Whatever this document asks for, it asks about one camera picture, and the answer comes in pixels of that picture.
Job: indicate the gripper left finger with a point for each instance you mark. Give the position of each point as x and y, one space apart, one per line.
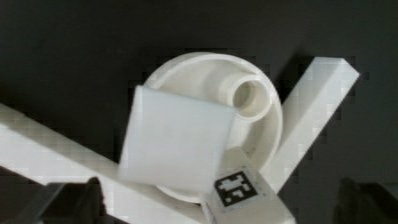
66 204

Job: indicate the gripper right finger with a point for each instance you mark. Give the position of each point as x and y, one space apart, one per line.
366 203

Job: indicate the white stool leg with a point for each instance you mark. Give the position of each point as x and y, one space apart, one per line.
242 202
176 137

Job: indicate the white round stool seat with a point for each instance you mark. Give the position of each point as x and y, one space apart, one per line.
218 78

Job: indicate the white fence front wall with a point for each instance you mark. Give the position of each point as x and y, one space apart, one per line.
50 159

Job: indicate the white fence wall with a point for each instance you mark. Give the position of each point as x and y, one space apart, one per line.
309 107
50 159

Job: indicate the white fence right wall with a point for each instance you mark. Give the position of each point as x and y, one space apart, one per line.
309 107

